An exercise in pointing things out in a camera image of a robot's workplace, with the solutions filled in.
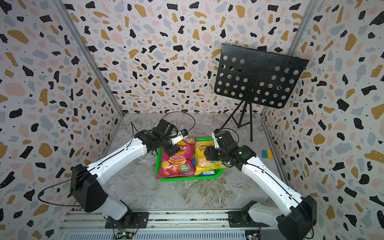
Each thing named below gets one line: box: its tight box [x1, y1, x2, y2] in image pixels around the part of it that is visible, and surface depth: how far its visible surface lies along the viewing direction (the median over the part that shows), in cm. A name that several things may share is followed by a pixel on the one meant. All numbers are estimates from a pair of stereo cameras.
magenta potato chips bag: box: [155, 138, 197, 179], surface depth 80 cm
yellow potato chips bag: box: [194, 140, 227, 176], surface depth 82 cm
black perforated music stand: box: [214, 43, 309, 142], surface depth 76 cm
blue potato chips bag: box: [198, 170, 216, 177], surface depth 85 cm
